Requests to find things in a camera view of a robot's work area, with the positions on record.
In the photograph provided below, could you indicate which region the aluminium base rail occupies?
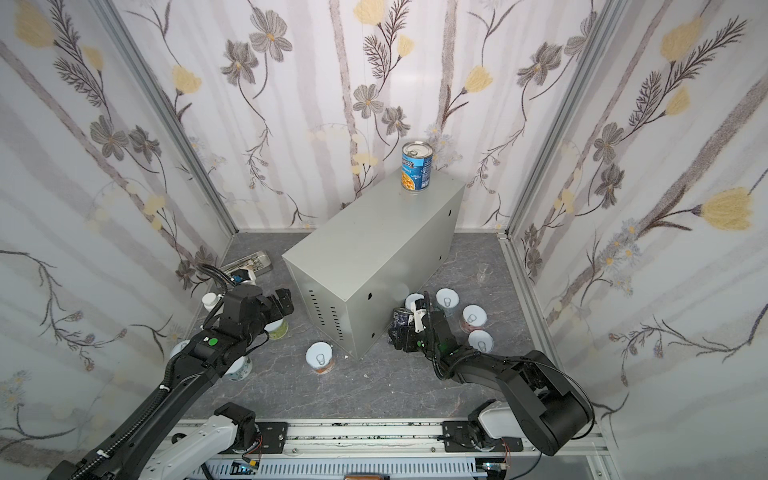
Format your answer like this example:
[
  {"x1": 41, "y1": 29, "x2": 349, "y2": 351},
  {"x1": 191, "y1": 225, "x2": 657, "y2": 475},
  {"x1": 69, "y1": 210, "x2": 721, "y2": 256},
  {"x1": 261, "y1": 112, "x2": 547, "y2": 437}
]
[{"x1": 113, "y1": 416, "x2": 619, "y2": 480}]

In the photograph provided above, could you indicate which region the metal tray with contents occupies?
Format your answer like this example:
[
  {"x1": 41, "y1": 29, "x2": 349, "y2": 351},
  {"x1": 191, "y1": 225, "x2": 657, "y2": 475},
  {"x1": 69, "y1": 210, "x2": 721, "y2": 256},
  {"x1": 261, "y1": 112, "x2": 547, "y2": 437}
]
[{"x1": 221, "y1": 250, "x2": 273, "y2": 279}]

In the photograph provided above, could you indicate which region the light teal can white lid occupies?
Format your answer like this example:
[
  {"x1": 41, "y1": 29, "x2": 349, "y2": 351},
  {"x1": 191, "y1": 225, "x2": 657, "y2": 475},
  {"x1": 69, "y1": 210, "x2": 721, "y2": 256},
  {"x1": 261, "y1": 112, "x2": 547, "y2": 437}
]
[{"x1": 436, "y1": 288, "x2": 460, "y2": 317}]

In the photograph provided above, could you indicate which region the orange can white lid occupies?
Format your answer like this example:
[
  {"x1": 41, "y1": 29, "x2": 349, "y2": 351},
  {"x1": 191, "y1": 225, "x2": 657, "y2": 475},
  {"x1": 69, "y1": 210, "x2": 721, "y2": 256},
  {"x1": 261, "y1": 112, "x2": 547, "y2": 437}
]
[{"x1": 305, "y1": 341, "x2": 335, "y2": 374}]

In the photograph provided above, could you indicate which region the pale pink can white lid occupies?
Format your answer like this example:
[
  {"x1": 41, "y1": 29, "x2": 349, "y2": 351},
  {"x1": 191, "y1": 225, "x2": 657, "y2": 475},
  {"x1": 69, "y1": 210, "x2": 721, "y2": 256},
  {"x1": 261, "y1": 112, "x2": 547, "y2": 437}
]
[{"x1": 468, "y1": 329, "x2": 494, "y2": 353}]

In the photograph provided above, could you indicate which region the yellow can white lid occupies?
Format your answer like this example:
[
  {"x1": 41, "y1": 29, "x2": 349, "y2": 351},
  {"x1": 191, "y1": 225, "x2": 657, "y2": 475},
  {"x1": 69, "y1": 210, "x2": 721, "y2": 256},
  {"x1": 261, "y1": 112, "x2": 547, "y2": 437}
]
[{"x1": 170, "y1": 340, "x2": 190, "y2": 358}]

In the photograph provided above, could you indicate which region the white plastic bottle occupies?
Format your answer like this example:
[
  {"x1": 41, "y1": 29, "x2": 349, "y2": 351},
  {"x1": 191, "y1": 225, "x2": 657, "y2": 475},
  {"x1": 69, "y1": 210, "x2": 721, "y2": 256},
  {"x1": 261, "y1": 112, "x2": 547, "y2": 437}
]
[{"x1": 201, "y1": 292, "x2": 221, "y2": 312}]

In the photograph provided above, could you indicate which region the grey metal cabinet box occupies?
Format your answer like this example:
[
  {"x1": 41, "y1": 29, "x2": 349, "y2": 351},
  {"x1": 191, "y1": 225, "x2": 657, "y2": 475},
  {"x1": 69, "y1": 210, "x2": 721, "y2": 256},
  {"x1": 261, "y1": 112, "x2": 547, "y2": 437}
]
[{"x1": 283, "y1": 172, "x2": 465, "y2": 359}]

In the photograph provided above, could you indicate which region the green can white lid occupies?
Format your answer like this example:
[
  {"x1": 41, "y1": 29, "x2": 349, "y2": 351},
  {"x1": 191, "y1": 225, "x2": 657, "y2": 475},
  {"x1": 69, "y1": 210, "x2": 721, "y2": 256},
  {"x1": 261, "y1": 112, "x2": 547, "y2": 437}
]
[{"x1": 265, "y1": 319, "x2": 289, "y2": 340}]

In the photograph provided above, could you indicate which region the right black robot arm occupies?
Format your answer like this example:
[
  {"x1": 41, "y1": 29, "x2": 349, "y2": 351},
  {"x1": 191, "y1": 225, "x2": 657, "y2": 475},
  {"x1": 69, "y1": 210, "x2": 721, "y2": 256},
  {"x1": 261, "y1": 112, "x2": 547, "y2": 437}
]
[{"x1": 388, "y1": 295, "x2": 595, "y2": 456}]

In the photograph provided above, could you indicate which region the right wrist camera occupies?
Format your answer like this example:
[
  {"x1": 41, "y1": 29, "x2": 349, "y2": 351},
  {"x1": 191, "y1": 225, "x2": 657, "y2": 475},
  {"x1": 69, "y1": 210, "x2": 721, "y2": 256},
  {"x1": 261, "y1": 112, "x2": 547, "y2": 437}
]
[{"x1": 411, "y1": 297, "x2": 427, "y2": 333}]

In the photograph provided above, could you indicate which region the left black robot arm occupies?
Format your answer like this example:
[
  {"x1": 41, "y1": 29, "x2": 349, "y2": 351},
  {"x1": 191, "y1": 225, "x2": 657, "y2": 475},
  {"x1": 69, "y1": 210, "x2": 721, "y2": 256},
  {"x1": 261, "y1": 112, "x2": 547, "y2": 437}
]
[{"x1": 48, "y1": 264, "x2": 294, "y2": 479}]

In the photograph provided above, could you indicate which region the dark navy food can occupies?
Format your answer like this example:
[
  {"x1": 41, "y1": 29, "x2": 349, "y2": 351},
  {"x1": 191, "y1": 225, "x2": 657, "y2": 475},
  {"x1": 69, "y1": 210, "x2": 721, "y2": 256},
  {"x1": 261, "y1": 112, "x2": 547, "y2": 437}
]
[{"x1": 388, "y1": 307, "x2": 412, "y2": 350}]

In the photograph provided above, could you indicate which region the teal grey can white lid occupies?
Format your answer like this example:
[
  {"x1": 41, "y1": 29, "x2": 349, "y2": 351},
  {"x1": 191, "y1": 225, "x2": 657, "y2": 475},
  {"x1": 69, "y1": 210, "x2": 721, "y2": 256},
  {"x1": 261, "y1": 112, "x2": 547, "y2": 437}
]
[{"x1": 224, "y1": 356, "x2": 253, "y2": 382}]

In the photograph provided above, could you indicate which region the blue soup can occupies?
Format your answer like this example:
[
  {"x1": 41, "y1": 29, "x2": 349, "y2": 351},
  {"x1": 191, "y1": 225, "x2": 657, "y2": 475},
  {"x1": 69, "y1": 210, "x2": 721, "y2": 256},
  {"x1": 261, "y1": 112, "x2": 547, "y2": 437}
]
[{"x1": 401, "y1": 140, "x2": 433, "y2": 192}]

